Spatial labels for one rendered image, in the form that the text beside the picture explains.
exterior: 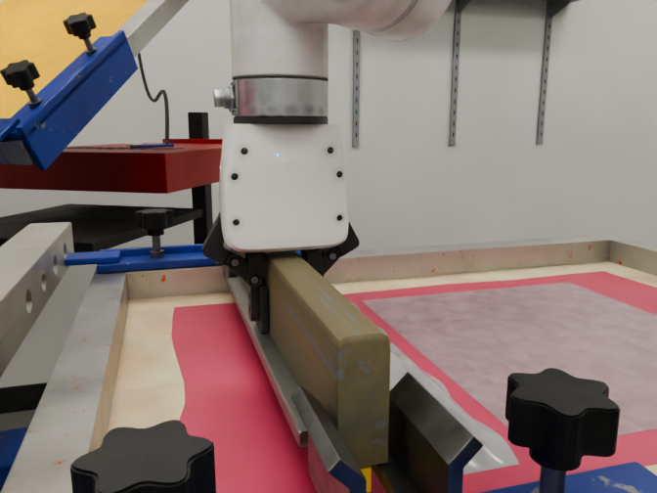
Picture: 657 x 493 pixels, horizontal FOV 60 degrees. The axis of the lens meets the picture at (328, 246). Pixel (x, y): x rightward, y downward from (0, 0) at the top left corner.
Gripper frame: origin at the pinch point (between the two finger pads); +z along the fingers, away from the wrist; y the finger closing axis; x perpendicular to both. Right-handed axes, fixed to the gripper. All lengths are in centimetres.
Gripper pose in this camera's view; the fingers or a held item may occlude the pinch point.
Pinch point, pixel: (284, 303)
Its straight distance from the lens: 48.9
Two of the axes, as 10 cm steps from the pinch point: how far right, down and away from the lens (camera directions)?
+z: 0.0, 9.8, 2.1
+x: -2.8, -2.0, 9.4
